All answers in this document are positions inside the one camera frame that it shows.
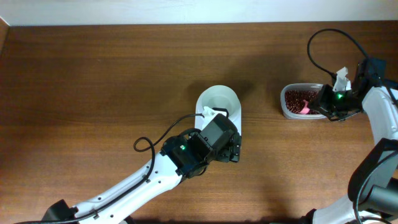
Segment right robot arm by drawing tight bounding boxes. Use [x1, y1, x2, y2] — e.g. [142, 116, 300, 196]
[299, 58, 397, 223]

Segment left black cable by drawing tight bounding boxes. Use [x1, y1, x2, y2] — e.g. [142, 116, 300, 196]
[12, 107, 230, 224]

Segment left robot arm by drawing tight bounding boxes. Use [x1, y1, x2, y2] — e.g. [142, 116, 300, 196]
[41, 111, 242, 223]

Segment white round bowl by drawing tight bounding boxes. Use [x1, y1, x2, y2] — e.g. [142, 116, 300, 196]
[196, 85, 242, 120]

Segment clear plastic bean container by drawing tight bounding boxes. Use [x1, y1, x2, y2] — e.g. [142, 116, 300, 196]
[280, 83, 325, 120]

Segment pink measuring scoop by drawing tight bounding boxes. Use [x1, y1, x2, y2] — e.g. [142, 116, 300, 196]
[299, 100, 311, 114]

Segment red adzuki beans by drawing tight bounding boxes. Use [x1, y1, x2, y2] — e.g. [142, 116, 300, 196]
[284, 90, 319, 115]

